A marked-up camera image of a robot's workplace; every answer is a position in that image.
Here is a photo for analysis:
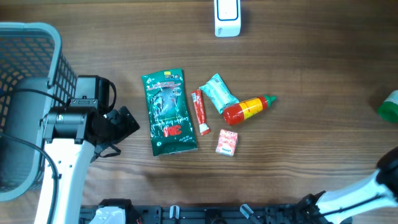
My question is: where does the green lid spice jar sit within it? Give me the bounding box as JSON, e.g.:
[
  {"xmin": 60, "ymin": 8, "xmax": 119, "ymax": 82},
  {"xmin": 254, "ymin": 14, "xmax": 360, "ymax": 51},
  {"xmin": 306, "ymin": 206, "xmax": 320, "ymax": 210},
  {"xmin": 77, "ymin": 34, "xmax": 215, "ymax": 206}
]
[{"xmin": 377, "ymin": 90, "xmax": 398, "ymax": 123}]

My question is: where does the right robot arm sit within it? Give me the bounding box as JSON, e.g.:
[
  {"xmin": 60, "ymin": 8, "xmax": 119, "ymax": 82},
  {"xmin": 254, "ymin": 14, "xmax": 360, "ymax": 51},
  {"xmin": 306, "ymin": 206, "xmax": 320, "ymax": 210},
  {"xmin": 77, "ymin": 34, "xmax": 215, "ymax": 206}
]
[{"xmin": 298, "ymin": 147, "xmax": 397, "ymax": 224}]

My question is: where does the small red tissue packet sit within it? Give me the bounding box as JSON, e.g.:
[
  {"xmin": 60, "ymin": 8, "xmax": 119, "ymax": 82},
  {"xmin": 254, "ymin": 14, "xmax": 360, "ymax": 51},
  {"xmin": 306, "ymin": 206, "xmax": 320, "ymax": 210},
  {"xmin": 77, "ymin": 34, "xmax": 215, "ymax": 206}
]
[{"xmin": 215, "ymin": 129, "xmax": 238, "ymax": 156}]

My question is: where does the green 3M gloves package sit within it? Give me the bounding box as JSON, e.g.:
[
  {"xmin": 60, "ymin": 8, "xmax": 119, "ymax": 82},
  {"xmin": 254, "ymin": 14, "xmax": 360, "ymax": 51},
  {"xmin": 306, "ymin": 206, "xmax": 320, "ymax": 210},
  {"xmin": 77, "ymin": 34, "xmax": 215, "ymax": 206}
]
[{"xmin": 141, "ymin": 68, "xmax": 197, "ymax": 157}]

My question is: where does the grey plastic shopping basket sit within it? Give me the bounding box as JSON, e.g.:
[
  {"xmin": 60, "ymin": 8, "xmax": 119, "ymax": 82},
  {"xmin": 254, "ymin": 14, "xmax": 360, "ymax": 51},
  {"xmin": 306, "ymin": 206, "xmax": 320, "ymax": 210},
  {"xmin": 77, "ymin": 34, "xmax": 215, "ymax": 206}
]
[{"xmin": 1, "ymin": 22, "xmax": 77, "ymax": 202}]

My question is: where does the red sauce bottle green cap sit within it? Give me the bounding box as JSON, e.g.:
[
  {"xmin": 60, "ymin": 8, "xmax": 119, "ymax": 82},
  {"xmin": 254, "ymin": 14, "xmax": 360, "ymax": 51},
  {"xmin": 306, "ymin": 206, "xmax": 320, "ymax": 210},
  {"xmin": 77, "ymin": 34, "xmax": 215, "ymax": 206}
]
[{"xmin": 222, "ymin": 95, "xmax": 277, "ymax": 126}]

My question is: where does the white barcode scanner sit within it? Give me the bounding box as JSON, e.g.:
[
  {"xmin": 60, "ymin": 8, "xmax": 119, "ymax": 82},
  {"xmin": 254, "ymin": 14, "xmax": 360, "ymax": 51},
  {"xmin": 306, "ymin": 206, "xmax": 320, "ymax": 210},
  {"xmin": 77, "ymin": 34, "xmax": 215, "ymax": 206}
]
[{"xmin": 213, "ymin": 0, "xmax": 241, "ymax": 38}]

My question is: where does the black left camera cable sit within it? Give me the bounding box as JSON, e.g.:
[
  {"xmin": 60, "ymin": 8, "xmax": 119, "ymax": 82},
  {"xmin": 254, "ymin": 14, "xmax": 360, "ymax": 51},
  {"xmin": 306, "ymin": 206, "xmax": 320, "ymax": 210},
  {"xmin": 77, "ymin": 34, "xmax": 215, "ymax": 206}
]
[{"xmin": 0, "ymin": 88, "xmax": 68, "ymax": 224}]

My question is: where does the white teal pouch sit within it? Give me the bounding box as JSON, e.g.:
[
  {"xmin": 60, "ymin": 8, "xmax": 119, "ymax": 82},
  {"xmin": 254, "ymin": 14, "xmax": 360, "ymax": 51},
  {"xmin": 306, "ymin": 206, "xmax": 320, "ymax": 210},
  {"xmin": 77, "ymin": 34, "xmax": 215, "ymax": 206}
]
[{"xmin": 200, "ymin": 73, "xmax": 239, "ymax": 114}]

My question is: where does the red snack stick packet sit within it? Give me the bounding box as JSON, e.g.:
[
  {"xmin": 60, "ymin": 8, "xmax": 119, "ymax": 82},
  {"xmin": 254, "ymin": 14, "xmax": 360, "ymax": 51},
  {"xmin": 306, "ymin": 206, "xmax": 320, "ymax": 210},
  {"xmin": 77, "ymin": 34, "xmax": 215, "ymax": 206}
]
[{"xmin": 191, "ymin": 90, "xmax": 211, "ymax": 136}]

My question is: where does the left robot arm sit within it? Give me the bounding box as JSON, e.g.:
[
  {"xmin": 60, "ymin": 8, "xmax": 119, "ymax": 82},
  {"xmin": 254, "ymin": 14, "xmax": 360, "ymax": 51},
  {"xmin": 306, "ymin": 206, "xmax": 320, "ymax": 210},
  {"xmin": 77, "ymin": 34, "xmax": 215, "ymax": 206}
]
[{"xmin": 34, "ymin": 75, "xmax": 139, "ymax": 223}]

